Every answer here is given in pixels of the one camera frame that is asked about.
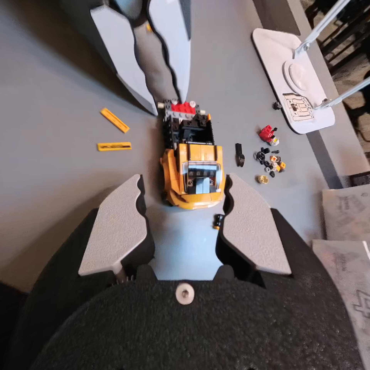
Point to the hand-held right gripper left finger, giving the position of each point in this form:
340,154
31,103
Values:
115,231

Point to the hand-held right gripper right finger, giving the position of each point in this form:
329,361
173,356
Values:
254,231

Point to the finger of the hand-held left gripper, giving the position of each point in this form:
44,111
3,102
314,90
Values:
176,34
115,43

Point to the long yellow lego tile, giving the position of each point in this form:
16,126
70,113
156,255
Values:
114,146
114,120

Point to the yellow lego car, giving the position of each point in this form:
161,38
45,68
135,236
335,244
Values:
190,162

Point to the small black yellow lego assembly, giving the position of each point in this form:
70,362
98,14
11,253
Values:
218,221

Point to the tan lego hair piece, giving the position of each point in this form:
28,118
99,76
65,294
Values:
262,179

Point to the pile of small lego parts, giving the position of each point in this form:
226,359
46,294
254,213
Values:
271,163

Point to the black lego wrench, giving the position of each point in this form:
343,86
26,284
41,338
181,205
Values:
240,156

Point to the small black lego piece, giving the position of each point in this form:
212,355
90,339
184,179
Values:
277,105

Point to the lego sticker sheet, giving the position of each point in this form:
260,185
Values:
297,107

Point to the white paper bag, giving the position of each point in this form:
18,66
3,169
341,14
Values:
347,214
347,274

